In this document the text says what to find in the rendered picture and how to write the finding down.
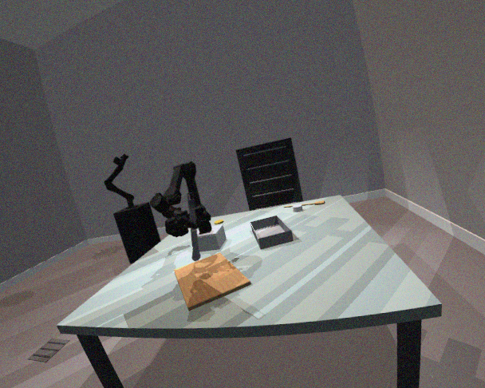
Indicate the wooden board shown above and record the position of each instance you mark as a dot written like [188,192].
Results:
[206,280]

